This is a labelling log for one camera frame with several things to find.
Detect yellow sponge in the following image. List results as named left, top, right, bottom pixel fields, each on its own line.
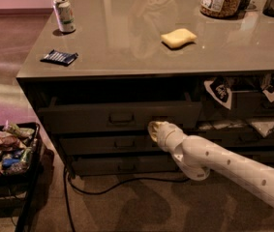
left=161, top=28, right=197, bottom=48

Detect black bin of snacks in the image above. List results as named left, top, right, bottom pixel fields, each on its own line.
left=0, top=122, right=41, bottom=209

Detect grey cabinet counter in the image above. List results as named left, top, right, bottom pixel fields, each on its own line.
left=17, top=0, right=274, bottom=175

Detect dark blue snack packet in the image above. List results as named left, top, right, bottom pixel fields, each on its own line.
left=41, top=49, right=78, bottom=66

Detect black floor cable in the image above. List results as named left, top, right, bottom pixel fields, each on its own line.
left=62, top=166, right=191, bottom=232

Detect grey drawer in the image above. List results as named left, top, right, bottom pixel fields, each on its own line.
left=59, top=135, right=163, bottom=155
left=37, top=101, right=201, bottom=134
left=72, top=155, right=178, bottom=176

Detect grey middle drawer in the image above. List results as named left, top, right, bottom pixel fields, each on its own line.
left=59, top=135, right=163, bottom=155

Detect grey bottom drawer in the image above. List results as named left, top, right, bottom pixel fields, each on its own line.
left=72, top=155, right=178, bottom=176

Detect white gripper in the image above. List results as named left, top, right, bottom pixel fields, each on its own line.
left=147, top=121, right=186, bottom=153

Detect grey top drawer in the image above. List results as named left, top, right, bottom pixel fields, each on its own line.
left=37, top=101, right=201, bottom=134

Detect green white soda can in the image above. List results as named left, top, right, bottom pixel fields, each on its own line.
left=53, top=0, right=76, bottom=33

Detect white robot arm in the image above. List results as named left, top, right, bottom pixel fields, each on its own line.
left=147, top=121, right=274, bottom=208

